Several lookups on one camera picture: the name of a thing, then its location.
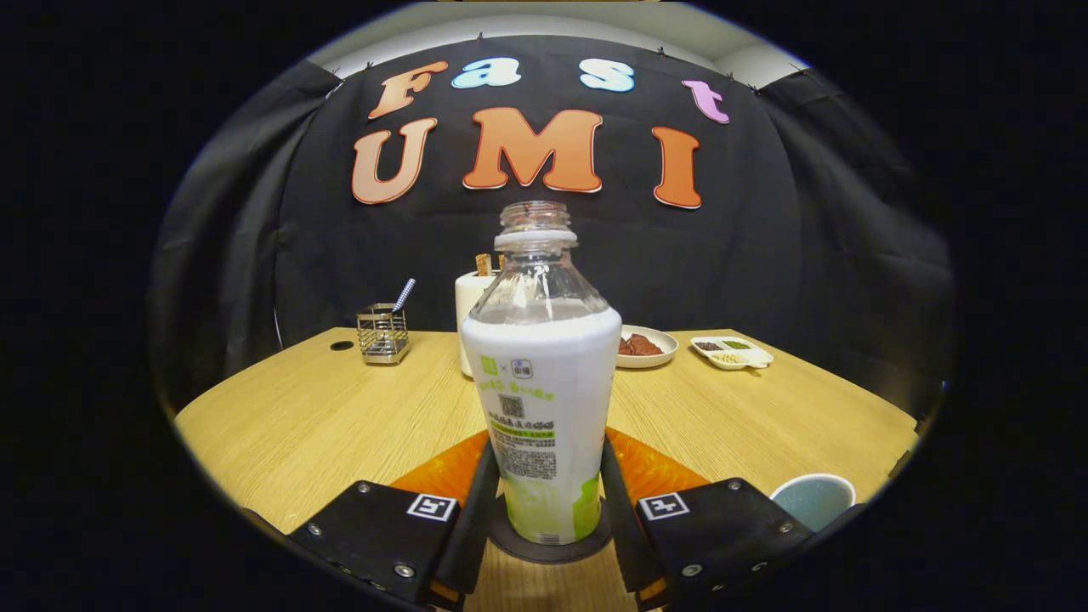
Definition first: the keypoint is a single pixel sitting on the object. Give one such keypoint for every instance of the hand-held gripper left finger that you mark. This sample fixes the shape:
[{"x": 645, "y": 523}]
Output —
[{"x": 480, "y": 531}]

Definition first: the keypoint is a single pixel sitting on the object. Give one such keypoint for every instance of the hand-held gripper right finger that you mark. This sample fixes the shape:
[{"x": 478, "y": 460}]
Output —
[{"x": 625, "y": 535}]

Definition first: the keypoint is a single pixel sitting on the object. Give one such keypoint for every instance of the dark brown round coaster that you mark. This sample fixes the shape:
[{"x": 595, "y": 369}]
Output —
[{"x": 510, "y": 548}]

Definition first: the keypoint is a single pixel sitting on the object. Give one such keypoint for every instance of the clear juice bottle white label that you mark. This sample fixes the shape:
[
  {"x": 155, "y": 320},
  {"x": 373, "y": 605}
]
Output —
[{"x": 544, "y": 382}]

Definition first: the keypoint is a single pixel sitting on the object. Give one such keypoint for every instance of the wooden table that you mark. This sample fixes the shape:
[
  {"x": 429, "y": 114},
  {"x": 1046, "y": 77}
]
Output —
[{"x": 323, "y": 425}]

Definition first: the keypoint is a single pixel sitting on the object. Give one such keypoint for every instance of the white round plate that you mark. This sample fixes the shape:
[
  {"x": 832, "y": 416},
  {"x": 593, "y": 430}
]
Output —
[{"x": 667, "y": 350}]

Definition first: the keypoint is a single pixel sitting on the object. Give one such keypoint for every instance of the brown food on plate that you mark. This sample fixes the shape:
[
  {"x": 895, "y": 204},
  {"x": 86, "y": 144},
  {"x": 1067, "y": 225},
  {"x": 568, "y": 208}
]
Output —
[{"x": 640, "y": 345}]

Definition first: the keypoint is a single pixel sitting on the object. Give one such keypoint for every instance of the white divided snack tray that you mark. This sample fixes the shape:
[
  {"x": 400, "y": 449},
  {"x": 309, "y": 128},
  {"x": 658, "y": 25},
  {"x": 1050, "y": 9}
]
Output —
[{"x": 731, "y": 353}]

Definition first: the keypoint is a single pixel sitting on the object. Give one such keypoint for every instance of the white toaster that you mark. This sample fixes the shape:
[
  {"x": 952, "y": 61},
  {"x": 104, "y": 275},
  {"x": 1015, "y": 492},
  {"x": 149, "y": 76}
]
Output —
[{"x": 467, "y": 306}]

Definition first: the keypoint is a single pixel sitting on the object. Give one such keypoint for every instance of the striped straw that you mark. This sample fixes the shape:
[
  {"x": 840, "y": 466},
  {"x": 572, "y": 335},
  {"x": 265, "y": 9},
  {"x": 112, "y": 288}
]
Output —
[{"x": 405, "y": 294}]

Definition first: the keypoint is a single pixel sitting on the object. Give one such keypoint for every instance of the brown toast slice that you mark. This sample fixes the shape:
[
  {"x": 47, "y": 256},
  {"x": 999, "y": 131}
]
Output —
[{"x": 484, "y": 264}]

